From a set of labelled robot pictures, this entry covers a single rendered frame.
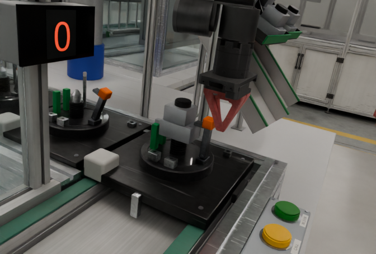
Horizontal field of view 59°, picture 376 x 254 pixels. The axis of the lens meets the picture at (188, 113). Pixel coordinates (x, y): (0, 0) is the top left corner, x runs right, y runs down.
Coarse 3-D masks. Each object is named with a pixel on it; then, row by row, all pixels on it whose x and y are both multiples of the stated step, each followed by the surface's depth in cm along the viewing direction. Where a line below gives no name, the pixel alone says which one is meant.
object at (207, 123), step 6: (198, 120) 59; (204, 120) 57; (210, 120) 56; (198, 126) 58; (204, 126) 57; (210, 126) 57; (204, 132) 58; (210, 132) 58; (204, 138) 58; (210, 138) 59; (204, 144) 58; (204, 150) 59; (204, 156) 59
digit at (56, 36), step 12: (48, 12) 40; (60, 12) 41; (72, 12) 43; (48, 24) 40; (60, 24) 42; (72, 24) 44; (48, 36) 41; (60, 36) 42; (72, 36) 44; (48, 48) 41; (60, 48) 43; (72, 48) 45
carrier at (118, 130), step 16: (64, 96) 74; (80, 96) 71; (64, 112) 74; (80, 112) 71; (112, 112) 83; (64, 128) 66; (80, 128) 67; (96, 128) 69; (112, 128) 74; (128, 128) 75; (144, 128) 76; (64, 144) 64; (80, 144) 65; (96, 144) 66; (112, 144) 67; (64, 160) 60; (80, 160) 59
